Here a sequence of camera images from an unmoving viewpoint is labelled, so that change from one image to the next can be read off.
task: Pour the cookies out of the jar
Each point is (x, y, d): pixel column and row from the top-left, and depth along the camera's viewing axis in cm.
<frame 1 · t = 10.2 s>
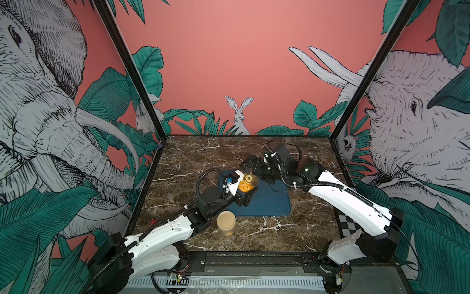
left hand: (250, 178, 71), fingers open
right hand: (245, 166, 69), fingers open
jar with beige lid: (226, 221, 76), point 11 cm above the table

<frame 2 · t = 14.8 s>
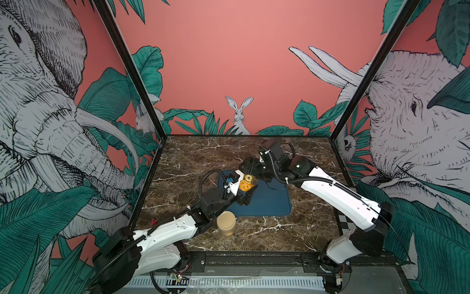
left hand: (250, 177, 72), fingers open
right hand: (242, 168, 71), fingers open
the named things where they were.

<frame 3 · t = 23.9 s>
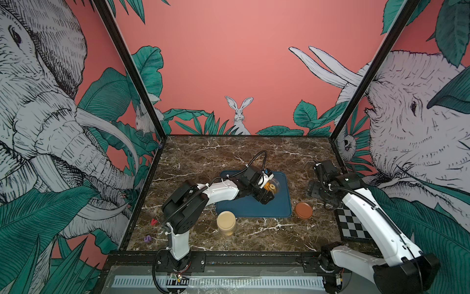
left hand: (269, 190, 88), fingers open
right hand: (316, 191, 77), fingers open
orange-brown jar lid: (303, 210, 91), on the table
the other named things where they were.

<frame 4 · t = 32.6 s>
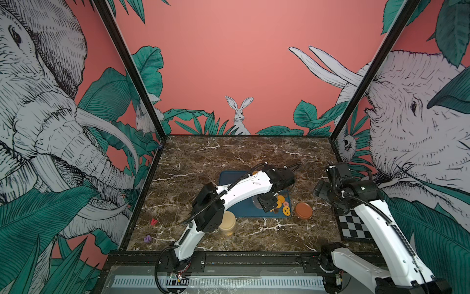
left hand: (262, 197, 82), fingers open
right hand: (322, 191, 74), fingers open
pink ring cookie: (286, 203, 92), on the table
the other named things where they were.

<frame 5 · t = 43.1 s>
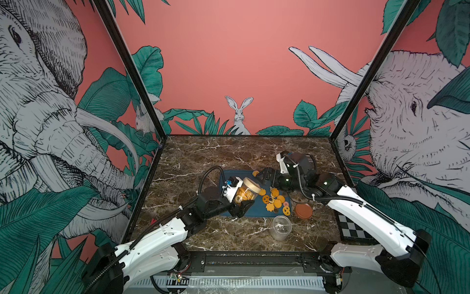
left hand: (248, 193, 73), fingers open
right hand: (260, 177, 70), fingers open
jar with beige lid: (248, 190, 70), point 25 cm above the table
orange flower cookie: (270, 207, 90), point 2 cm above the table
the other named things where they were.

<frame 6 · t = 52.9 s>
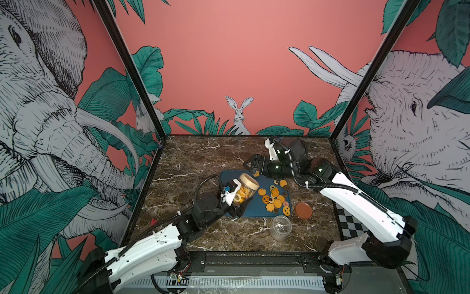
left hand: (243, 187, 71), fingers open
right hand: (249, 164, 65), fingers open
